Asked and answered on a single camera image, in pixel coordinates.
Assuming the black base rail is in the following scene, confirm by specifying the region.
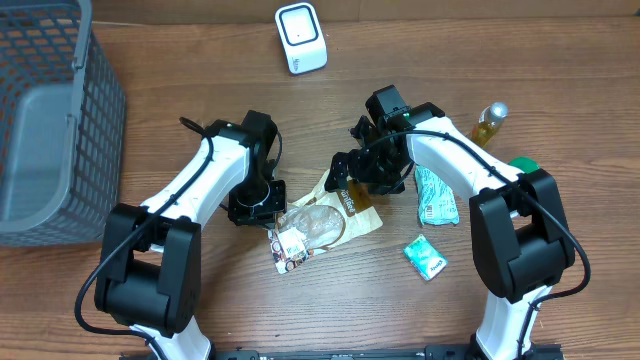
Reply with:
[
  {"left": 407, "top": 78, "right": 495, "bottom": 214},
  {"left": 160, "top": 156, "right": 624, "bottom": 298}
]
[{"left": 119, "top": 344, "right": 566, "bottom": 360}]

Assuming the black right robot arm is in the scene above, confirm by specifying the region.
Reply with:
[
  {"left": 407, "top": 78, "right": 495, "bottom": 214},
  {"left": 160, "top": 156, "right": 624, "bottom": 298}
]
[{"left": 324, "top": 103, "right": 575, "bottom": 359}]

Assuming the green white tissue cup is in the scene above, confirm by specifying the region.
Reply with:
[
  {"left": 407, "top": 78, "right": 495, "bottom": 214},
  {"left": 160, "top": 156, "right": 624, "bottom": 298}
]
[{"left": 509, "top": 157, "right": 540, "bottom": 173}]

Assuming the small printed snack bag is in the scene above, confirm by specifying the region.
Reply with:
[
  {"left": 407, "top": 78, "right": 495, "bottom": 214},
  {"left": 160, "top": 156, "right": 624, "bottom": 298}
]
[{"left": 268, "top": 228, "right": 314, "bottom": 274}]

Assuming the grey plastic mesh basket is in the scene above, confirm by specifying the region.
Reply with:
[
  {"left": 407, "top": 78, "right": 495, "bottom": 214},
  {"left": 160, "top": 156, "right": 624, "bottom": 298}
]
[{"left": 1, "top": 0, "right": 127, "bottom": 247}]

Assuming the green Kleenex tissue pack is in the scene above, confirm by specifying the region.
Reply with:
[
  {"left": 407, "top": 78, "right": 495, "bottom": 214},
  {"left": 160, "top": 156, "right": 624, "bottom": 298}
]
[{"left": 403, "top": 235, "right": 448, "bottom": 281}]

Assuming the yellow bottle silver cap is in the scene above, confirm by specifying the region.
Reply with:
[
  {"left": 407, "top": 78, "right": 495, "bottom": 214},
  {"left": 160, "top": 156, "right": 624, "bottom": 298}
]
[{"left": 470, "top": 102, "right": 509, "bottom": 148}]

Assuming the brown cookie pouch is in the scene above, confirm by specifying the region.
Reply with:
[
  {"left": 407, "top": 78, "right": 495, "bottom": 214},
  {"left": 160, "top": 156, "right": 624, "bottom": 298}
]
[{"left": 276, "top": 170, "right": 383, "bottom": 253}]

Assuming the teal snack packet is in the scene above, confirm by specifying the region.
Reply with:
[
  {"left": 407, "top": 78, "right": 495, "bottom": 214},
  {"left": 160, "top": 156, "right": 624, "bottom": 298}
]
[{"left": 415, "top": 166, "right": 460, "bottom": 226}]

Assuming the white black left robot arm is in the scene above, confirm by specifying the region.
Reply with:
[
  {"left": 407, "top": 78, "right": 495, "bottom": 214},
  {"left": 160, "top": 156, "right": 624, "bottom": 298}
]
[{"left": 87, "top": 110, "right": 286, "bottom": 359}]

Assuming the white barcode scanner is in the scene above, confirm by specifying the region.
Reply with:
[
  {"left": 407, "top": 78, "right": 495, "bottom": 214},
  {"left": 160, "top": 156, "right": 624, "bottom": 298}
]
[{"left": 274, "top": 2, "right": 328, "bottom": 75}]

